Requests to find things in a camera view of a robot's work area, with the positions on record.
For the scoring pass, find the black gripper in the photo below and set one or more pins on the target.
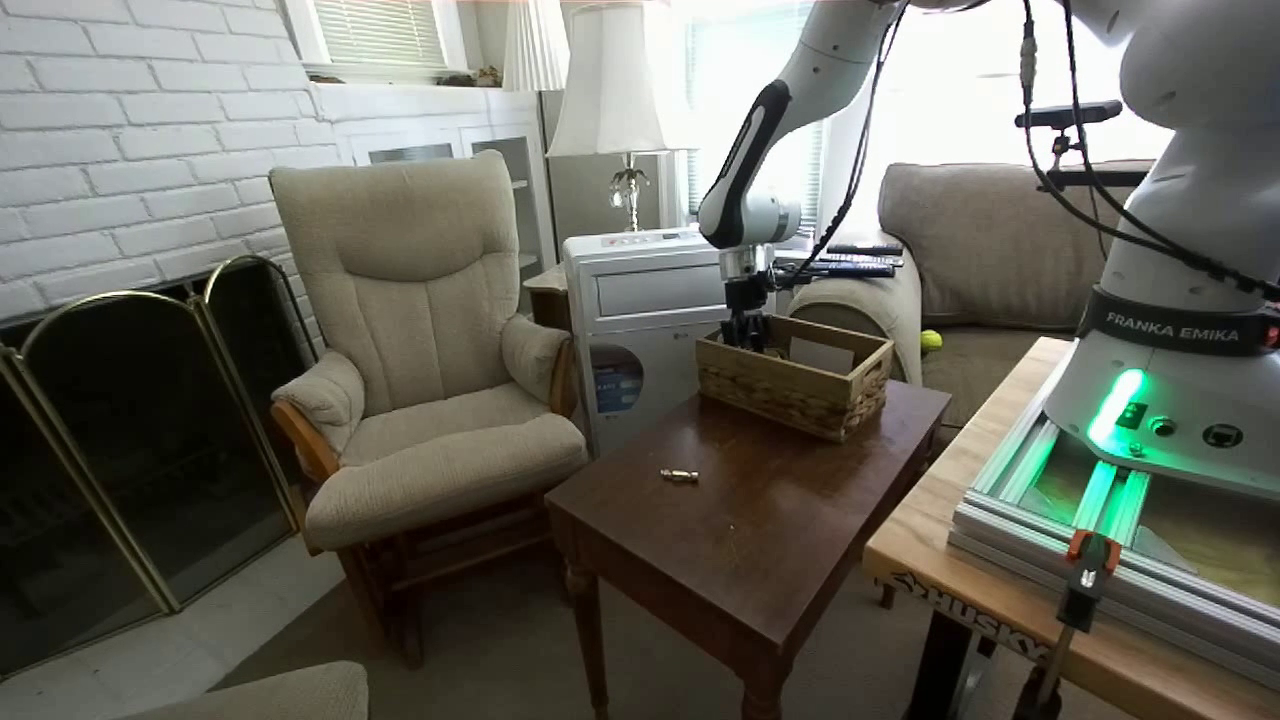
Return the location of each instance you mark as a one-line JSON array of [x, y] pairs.
[[751, 292]]

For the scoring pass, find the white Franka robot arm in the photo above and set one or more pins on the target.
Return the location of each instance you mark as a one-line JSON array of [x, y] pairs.
[[1202, 201]]

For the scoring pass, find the black remote blue buttons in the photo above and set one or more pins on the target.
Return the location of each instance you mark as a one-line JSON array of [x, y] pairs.
[[862, 265]]

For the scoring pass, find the beige couch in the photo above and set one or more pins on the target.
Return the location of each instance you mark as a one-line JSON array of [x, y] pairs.
[[984, 254]]

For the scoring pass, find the wooden crate box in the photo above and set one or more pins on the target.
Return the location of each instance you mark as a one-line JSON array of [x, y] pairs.
[[793, 384]]

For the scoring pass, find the white portable air conditioner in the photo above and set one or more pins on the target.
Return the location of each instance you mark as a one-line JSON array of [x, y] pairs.
[[641, 360]]

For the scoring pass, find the small brass metal piece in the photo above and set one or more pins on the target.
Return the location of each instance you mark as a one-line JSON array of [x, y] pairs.
[[676, 474]]

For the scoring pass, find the yellow tennis ball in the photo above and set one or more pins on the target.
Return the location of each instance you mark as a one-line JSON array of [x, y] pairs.
[[932, 341]]

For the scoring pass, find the dark wooden side table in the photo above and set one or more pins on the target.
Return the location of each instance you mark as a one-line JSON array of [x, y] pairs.
[[747, 535]]

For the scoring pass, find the light wooden workbench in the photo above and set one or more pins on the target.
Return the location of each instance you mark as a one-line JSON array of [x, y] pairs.
[[932, 535]]

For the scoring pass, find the white glass-door cabinet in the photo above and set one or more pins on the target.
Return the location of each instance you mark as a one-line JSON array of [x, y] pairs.
[[515, 187]]

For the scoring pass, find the beige rocking armchair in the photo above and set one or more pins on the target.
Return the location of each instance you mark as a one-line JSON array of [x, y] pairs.
[[425, 335]]

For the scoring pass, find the orange black bar clamp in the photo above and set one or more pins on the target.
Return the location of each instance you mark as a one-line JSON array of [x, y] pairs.
[[1079, 607]]

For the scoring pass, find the brass black fireplace screen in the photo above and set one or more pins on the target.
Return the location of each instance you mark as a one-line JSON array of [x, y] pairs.
[[121, 455]]

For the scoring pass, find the black camera on stand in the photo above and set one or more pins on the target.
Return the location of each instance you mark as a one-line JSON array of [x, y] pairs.
[[1065, 119]]

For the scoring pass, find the aluminium rail mounting frame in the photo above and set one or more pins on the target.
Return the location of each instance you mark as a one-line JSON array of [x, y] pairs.
[[1145, 574]]

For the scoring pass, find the white window frame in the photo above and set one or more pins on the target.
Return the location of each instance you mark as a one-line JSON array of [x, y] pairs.
[[304, 34]]

